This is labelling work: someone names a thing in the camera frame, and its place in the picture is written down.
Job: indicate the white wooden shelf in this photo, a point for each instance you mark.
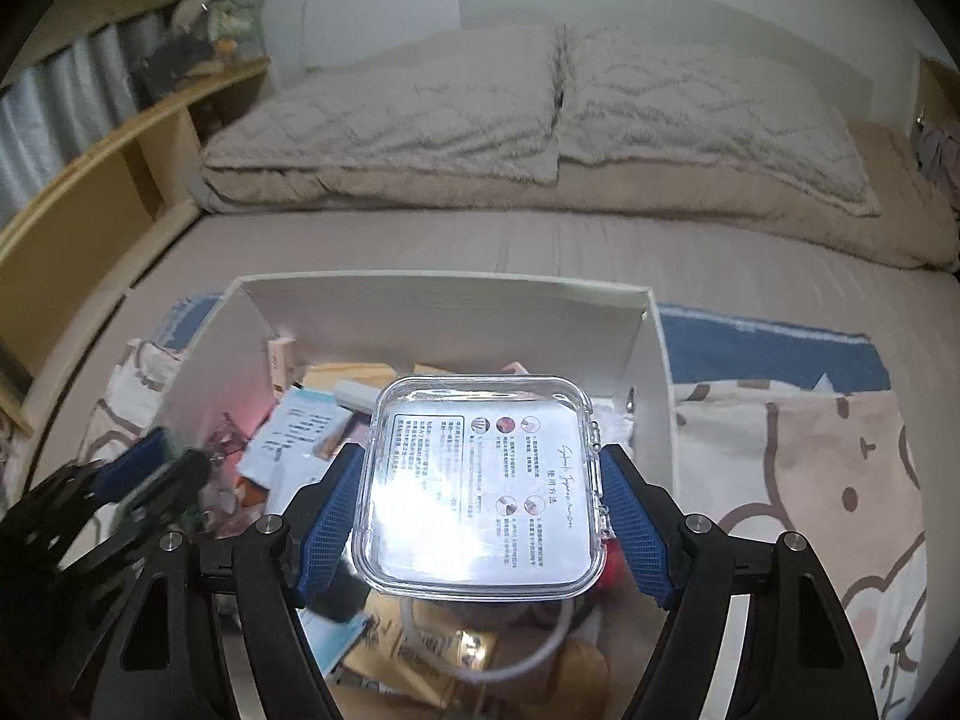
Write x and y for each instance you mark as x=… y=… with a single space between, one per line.
x=937 y=90

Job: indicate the wooden bedside shelf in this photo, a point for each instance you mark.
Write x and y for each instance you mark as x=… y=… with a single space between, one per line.
x=112 y=157

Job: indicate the light blue booklet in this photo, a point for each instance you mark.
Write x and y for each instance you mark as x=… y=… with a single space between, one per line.
x=334 y=645

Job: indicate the small tan wooden box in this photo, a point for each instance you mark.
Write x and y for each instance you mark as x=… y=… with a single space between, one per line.
x=280 y=364

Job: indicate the white cardboard shoe box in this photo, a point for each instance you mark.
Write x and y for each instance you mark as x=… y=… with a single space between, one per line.
x=450 y=322

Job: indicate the beige fleece blanket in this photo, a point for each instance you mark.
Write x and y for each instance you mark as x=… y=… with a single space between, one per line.
x=885 y=217

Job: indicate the grey curtain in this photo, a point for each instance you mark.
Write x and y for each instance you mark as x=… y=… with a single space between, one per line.
x=67 y=105

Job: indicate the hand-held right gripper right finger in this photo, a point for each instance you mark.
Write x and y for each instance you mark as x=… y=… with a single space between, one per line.
x=637 y=517

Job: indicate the yellow paper packet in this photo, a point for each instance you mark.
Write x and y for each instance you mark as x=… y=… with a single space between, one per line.
x=420 y=645

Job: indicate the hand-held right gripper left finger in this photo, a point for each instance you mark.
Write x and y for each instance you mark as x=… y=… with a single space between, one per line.
x=330 y=517

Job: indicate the pile of clothes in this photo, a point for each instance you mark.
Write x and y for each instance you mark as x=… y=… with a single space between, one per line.
x=941 y=157

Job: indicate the beige quilted pillow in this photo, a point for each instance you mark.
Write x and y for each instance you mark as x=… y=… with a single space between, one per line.
x=712 y=112
x=390 y=120

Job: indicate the white paper leaflet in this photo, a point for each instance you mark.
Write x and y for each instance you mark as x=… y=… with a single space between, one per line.
x=292 y=435

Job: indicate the clear plastic container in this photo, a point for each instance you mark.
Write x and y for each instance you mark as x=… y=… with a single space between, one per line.
x=480 y=487

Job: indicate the clutter on shelf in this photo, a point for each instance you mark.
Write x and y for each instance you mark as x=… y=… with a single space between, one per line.
x=210 y=26

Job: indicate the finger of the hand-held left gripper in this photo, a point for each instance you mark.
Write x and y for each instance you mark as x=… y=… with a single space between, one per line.
x=139 y=457
x=176 y=484

